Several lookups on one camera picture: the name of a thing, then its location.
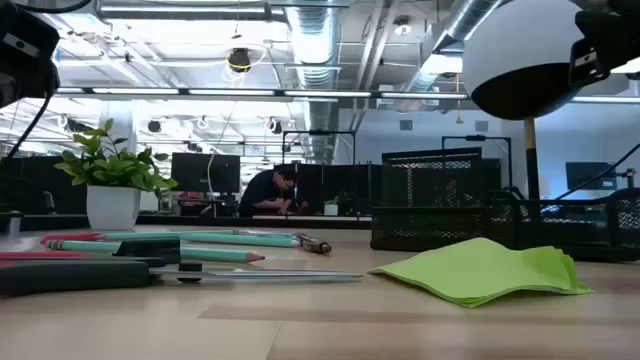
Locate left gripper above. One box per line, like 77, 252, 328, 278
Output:
0, 0, 61, 109

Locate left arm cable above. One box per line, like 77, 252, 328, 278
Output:
3, 92, 54, 162

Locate teal pencil with eraser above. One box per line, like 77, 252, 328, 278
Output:
46, 239, 266, 265

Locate black mesh desk organizer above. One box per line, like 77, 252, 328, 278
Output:
369, 146, 640, 262

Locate black metal rig frame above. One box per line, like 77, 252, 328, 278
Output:
440, 134, 514, 192

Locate red and black scissors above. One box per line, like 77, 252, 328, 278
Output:
0, 249, 364, 297

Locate long ceiling light strip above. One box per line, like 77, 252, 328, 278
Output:
53, 87, 471, 102

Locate black computer monitor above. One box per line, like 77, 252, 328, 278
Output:
170, 152, 242, 195
565, 161, 618, 191

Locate green plant in white pot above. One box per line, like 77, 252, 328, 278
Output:
53, 118, 179, 232

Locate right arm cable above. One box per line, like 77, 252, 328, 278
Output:
553, 143, 640, 201

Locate green sticky note pad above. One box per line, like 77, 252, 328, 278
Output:
368, 237, 594, 309

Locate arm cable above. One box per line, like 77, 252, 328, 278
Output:
3, 92, 54, 162
553, 143, 640, 201

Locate person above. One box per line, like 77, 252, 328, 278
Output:
238, 163, 311, 219

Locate small black usb stick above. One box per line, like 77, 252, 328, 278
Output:
113, 238, 182, 266

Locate white globe table lamp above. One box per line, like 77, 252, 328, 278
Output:
460, 0, 597, 202

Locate small silver cylinder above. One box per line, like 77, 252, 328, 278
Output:
5, 209, 25, 237

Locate red eraser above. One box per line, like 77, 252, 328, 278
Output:
39, 231, 103, 245

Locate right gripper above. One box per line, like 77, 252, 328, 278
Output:
568, 0, 640, 86

